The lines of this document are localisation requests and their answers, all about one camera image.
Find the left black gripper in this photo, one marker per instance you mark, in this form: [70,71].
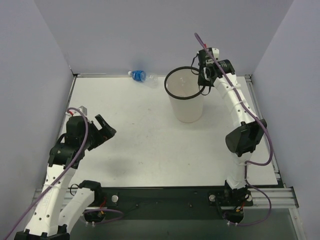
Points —
[99,133]

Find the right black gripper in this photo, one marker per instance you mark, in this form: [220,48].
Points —
[202,78]

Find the blue label plastic bottle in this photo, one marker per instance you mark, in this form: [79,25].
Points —
[146,78]

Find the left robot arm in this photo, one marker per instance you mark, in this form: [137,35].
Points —
[50,220]

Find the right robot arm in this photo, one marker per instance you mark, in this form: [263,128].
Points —
[247,133]

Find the white bin with black rim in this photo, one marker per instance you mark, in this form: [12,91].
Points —
[185,95]

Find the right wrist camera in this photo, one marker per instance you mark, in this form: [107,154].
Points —
[215,52]

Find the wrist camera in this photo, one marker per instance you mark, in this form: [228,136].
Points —
[83,110]
[215,52]

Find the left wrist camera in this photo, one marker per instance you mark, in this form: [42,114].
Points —
[83,110]

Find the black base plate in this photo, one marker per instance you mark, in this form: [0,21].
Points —
[168,203]

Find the aluminium frame rail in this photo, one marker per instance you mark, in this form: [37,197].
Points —
[281,198]

